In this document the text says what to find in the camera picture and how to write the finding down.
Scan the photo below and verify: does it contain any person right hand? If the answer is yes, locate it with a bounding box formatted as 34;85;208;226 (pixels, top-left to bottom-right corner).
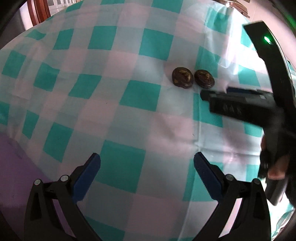
260;135;290;181

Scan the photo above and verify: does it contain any wooden cabinet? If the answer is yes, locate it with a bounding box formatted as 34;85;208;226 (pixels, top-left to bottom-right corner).
27;0;51;26

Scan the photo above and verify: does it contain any teal checkered tablecloth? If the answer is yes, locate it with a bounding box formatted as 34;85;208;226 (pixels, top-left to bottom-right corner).
1;1;270;240

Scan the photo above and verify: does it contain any dark brown round fruit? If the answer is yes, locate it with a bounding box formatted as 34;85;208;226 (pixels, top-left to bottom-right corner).
171;67;194;89

